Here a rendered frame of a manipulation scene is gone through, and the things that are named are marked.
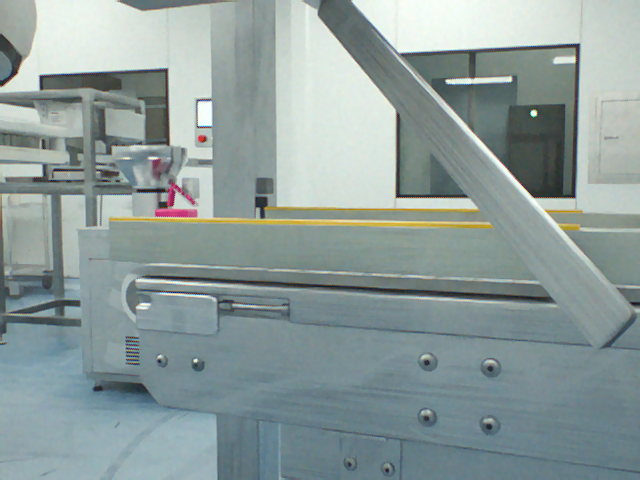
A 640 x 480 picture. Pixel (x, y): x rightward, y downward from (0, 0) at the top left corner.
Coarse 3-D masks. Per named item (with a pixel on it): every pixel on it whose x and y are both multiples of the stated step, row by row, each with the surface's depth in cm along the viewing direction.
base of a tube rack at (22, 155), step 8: (0, 152) 114; (8, 152) 116; (16, 152) 118; (24, 152) 121; (32, 152) 123; (40, 152) 125; (48, 152) 127; (56, 152) 130; (64, 152) 132; (0, 160) 119; (8, 160) 118; (16, 160) 119; (24, 160) 121; (32, 160) 123; (40, 160) 125; (48, 160) 127; (56, 160) 130; (64, 160) 132
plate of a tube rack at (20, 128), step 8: (0, 120) 114; (8, 120) 116; (0, 128) 114; (8, 128) 116; (16, 128) 118; (24, 128) 120; (32, 128) 123; (40, 128) 125; (48, 128) 127; (56, 128) 130; (64, 128) 132; (32, 136) 128; (40, 136) 128; (48, 136) 128; (56, 136) 130; (64, 136) 132
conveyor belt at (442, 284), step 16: (144, 272) 53; (160, 272) 53; (176, 272) 52; (192, 272) 52; (208, 272) 51; (224, 272) 51; (240, 272) 50; (256, 272) 50; (272, 272) 49; (288, 272) 49; (304, 272) 48; (320, 272) 48; (336, 272) 48; (400, 288) 46; (416, 288) 45; (432, 288) 45; (448, 288) 45; (464, 288) 44; (480, 288) 44; (496, 288) 43; (512, 288) 43; (528, 288) 43; (544, 288) 42; (624, 288) 41
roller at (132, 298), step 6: (144, 276) 53; (150, 276) 53; (156, 276) 53; (162, 276) 54; (168, 276) 54; (132, 282) 53; (132, 288) 53; (126, 294) 53; (132, 294) 53; (138, 294) 53; (132, 300) 53; (138, 300) 53; (132, 306) 53; (132, 312) 53
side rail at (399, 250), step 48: (144, 240) 51; (192, 240) 49; (240, 240) 48; (288, 240) 47; (336, 240) 45; (384, 240) 44; (432, 240) 43; (480, 240) 42; (576, 240) 40; (624, 240) 39
